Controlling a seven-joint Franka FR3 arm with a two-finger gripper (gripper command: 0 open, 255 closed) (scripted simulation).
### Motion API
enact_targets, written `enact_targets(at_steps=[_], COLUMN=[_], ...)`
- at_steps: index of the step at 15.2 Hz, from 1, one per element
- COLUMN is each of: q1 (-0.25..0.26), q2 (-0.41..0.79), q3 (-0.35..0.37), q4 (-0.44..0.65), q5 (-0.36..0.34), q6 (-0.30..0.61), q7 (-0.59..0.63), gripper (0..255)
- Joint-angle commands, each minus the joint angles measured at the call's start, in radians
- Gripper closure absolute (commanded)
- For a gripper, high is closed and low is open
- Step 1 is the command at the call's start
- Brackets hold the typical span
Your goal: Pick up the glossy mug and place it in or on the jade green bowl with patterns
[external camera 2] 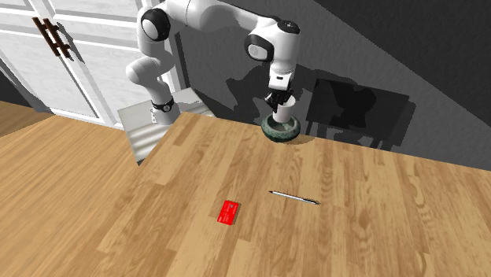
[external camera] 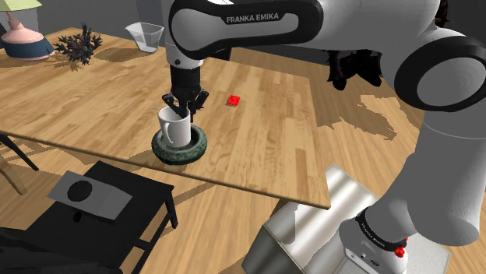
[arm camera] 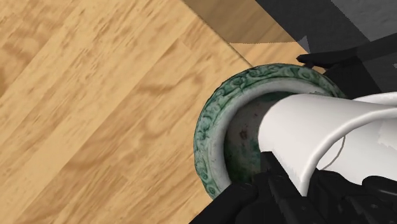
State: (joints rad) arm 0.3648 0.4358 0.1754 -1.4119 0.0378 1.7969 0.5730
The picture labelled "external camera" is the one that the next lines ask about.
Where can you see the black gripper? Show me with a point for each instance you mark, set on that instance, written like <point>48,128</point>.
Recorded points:
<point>185,81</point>

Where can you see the clear measuring cup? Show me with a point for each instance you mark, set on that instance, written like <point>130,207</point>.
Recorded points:
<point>146,38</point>

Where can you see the wooden table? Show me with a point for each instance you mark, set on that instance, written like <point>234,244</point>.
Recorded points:
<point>250,148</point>

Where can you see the pink and blue table lamp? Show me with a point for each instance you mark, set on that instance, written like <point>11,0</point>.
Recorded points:
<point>24,41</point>

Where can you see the small red square block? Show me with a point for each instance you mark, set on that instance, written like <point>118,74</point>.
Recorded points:
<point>233,100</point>

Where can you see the dark spiky plant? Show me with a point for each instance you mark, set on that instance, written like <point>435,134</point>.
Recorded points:
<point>79,45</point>

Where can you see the white mug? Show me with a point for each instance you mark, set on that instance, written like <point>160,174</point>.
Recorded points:
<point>178,129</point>

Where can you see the black side table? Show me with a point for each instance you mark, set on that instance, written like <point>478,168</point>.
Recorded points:
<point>125,235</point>

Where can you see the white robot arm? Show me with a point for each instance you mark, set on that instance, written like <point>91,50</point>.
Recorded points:
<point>436,163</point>

